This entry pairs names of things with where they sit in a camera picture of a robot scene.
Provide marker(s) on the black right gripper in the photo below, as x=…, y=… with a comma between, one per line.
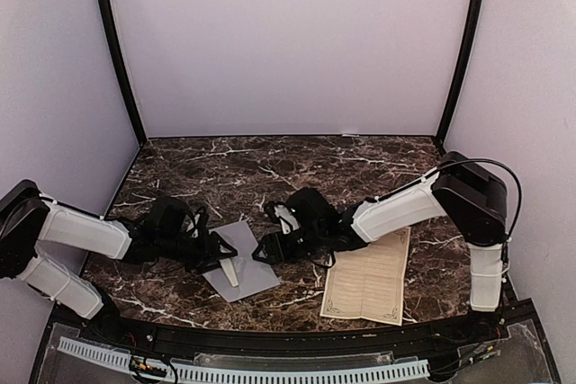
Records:
x=274, y=243

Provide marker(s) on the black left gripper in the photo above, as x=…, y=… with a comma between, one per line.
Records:
x=208, y=253

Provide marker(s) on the beige ornate letter paper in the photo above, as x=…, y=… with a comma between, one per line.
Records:
x=368, y=283
x=228, y=268

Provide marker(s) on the grey paper envelope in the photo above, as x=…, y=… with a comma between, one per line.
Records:
x=252, y=276

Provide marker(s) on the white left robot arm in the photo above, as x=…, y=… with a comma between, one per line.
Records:
x=29, y=216

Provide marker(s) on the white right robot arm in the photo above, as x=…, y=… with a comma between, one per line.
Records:
x=459, y=188

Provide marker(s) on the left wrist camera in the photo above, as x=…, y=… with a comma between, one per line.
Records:
x=198, y=224

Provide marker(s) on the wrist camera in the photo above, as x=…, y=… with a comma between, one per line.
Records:
x=280, y=214
x=198, y=224

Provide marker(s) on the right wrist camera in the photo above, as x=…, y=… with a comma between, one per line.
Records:
x=280, y=214

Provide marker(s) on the white slotted cable duct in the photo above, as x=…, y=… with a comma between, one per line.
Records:
x=213, y=368

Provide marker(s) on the black front rail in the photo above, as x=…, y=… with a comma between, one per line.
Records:
x=433, y=337

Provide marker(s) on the black left frame post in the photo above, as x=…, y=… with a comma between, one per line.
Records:
x=120, y=70

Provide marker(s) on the black frame corner post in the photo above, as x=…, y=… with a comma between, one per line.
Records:
x=460, y=68

